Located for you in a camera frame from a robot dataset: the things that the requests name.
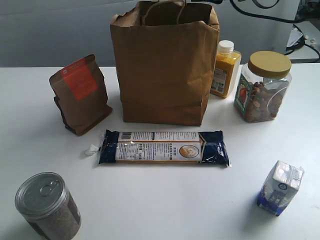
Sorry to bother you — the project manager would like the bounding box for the brown paper grocery bag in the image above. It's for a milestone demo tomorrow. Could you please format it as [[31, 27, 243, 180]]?
[[110, 0, 220, 126]]

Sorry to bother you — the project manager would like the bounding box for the white background table with cables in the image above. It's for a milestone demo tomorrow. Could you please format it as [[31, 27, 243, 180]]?
[[285, 21, 320, 64]]

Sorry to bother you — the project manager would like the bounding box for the brown pouch with orange label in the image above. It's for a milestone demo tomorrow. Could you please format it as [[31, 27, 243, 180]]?
[[49, 54, 113, 136]]

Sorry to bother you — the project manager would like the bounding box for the clear can with metal lid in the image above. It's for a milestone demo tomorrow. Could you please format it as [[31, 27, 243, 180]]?
[[14, 172, 82, 240]]

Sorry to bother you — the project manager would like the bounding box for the white marshmallow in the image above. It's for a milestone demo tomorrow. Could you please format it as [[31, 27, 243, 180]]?
[[84, 144, 100, 157]]

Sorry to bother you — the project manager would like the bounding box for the blue white milk carton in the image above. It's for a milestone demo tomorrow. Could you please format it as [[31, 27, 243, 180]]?
[[257, 160, 305, 217]]

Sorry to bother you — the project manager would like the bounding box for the yellow powder bottle white cap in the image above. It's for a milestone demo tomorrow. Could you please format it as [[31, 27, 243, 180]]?
[[210, 40, 242, 98]]

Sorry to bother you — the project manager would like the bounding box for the clear nut jar yellow lid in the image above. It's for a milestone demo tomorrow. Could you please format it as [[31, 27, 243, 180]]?
[[234, 51, 292, 123]]

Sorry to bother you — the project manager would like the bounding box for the blue noodle package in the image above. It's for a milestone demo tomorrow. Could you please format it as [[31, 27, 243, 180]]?
[[99, 130, 231, 167]]

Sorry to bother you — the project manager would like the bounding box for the black cable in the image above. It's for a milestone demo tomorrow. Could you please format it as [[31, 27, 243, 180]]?
[[228, 0, 320, 24]]

